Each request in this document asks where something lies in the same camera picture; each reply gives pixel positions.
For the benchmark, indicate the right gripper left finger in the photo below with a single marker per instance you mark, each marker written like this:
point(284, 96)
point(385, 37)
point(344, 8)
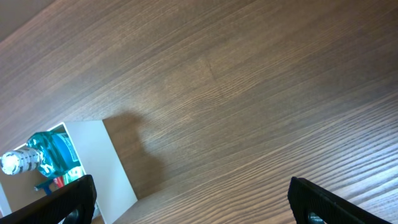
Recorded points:
point(73, 203)

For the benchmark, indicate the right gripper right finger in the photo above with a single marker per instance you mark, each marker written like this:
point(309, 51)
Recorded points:
point(311, 203)

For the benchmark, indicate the red teal toothpaste tube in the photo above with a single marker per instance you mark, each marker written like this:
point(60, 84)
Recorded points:
point(59, 182)

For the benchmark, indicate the green Dettol soap bar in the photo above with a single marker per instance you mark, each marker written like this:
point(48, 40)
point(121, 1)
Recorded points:
point(73, 174)

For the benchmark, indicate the blue disposable razor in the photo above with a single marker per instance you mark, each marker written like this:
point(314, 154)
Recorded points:
point(45, 186)

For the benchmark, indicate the blue mouthwash bottle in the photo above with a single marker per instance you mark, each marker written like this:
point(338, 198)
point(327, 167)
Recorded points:
point(51, 153)

